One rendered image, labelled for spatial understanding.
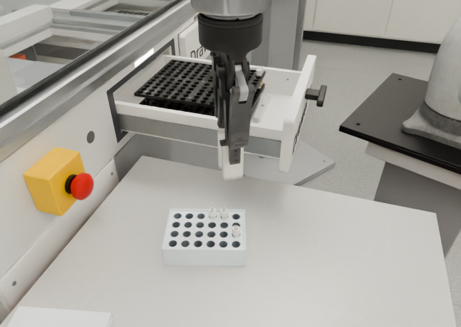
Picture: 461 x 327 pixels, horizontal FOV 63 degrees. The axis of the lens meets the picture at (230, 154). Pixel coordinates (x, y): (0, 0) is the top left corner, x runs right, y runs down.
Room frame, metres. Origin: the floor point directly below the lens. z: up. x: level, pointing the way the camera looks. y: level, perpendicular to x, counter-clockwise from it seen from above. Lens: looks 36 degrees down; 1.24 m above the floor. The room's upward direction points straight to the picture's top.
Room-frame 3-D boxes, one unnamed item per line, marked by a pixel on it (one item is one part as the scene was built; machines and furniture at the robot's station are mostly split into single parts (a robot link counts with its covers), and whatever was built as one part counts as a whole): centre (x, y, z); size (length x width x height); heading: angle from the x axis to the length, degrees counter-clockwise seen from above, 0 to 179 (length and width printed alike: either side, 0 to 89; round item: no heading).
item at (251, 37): (0.44, 0.00, 1.07); 0.08 x 0.07 x 0.09; 14
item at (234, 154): (0.41, -0.01, 0.94); 0.03 x 0.01 x 0.05; 14
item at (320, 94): (0.64, -0.16, 0.91); 0.07 x 0.04 x 0.01; 163
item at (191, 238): (0.40, 0.04, 0.78); 0.12 x 0.08 x 0.04; 89
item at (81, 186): (0.41, 0.22, 0.88); 0.04 x 0.03 x 0.04; 163
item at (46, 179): (0.42, 0.25, 0.88); 0.07 x 0.05 x 0.07; 163
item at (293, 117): (0.65, -0.14, 0.87); 0.29 x 0.02 x 0.11; 163
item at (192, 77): (0.71, 0.06, 0.87); 0.22 x 0.18 x 0.06; 73
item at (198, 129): (0.71, 0.06, 0.86); 0.40 x 0.26 x 0.06; 73
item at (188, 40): (1.04, 0.08, 0.87); 0.29 x 0.02 x 0.11; 163
